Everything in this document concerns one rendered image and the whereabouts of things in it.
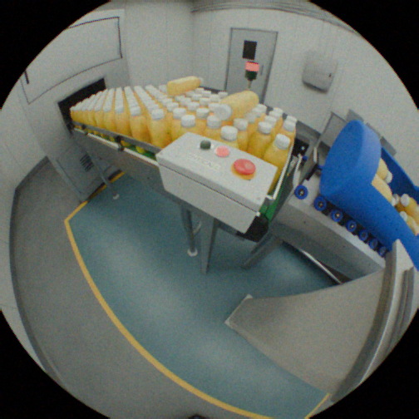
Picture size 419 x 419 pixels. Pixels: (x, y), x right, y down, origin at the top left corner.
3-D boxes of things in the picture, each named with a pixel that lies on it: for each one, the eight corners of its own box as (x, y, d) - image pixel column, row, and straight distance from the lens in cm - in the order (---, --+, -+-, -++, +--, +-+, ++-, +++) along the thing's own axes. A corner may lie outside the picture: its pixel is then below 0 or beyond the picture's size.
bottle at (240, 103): (242, 86, 56) (214, 95, 40) (261, 95, 54) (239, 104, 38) (237, 104, 58) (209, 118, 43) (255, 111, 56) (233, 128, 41)
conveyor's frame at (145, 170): (224, 276, 129) (269, 231, 44) (105, 191, 203) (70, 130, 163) (250, 231, 146) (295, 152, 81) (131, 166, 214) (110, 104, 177)
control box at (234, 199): (244, 234, 30) (262, 204, 22) (164, 189, 36) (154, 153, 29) (262, 199, 36) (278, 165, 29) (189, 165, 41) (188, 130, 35)
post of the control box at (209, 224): (205, 274, 128) (216, 204, 32) (201, 272, 128) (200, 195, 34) (208, 271, 129) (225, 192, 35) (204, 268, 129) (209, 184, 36)
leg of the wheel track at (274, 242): (247, 270, 134) (282, 245, 77) (241, 267, 133) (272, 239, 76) (250, 264, 136) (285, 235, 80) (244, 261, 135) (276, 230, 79)
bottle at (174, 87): (180, 93, 64) (206, 86, 78) (174, 78, 64) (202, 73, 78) (169, 98, 69) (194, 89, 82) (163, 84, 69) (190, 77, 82)
